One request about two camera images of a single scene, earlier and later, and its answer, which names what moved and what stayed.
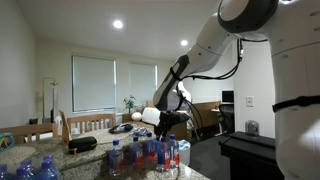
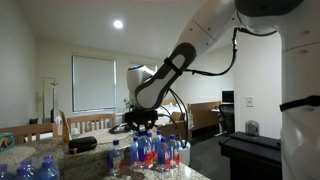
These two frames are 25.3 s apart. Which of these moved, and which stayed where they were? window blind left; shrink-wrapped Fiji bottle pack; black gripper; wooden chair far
Moved: black gripper
Stayed: shrink-wrapped Fiji bottle pack; wooden chair far; window blind left
